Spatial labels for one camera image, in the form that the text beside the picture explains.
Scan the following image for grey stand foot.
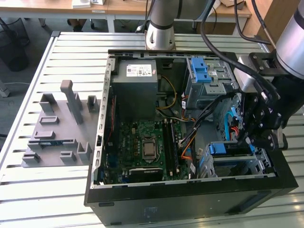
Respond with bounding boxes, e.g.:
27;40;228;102
0;79;11;98

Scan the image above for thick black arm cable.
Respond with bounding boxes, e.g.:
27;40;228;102
200;0;281;100
234;0;276;48

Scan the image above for brown cardboard piece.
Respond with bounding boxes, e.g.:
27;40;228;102
220;0;245;10

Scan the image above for white box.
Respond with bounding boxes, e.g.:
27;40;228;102
72;0;92;9

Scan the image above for green motherboard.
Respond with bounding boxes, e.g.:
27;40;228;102
101;120;198;185

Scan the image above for silver optical drive cage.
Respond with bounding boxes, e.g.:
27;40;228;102
184;57;239;111

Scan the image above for blue drive latch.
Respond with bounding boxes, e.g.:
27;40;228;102
190;58;212;83

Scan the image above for red wire with white connector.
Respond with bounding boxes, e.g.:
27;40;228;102
180;94;190;110

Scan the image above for grey parts rack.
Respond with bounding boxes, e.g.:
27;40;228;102
21;80;103;168

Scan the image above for wooden cabinet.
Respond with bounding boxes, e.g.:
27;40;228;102
242;0;296;48

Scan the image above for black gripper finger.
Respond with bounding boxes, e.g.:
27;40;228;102
247;89;288;152
236;94;262;146

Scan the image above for black PC case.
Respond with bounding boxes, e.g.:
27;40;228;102
83;49;299;226

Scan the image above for grey power supply unit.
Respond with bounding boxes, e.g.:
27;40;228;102
111;59;159;122

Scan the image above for black graphics card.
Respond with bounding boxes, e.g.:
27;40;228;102
128;167;164;183

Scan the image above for wooden desk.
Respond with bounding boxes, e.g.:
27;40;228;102
0;0;253;33

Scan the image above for silver CPU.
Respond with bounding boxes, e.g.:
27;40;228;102
142;142;158;159

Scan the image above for blue data wire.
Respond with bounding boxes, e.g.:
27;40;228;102
224;106;238;143

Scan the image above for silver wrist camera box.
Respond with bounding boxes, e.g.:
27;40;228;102
234;55;262;94

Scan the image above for RAM stick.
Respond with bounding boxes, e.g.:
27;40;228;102
169;120;181;174
38;141;64;147

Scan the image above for black RAM slot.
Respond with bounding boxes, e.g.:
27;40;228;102
162;120;172;176

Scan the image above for black wire bundle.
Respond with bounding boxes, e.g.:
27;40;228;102
179;94;238;147

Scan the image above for black case fan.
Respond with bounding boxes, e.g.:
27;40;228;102
104;94;119;152

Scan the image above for yellow wire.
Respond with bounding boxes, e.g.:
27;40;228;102
155;75;178;111

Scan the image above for CPU socket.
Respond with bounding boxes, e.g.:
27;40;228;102
141;135;160;164

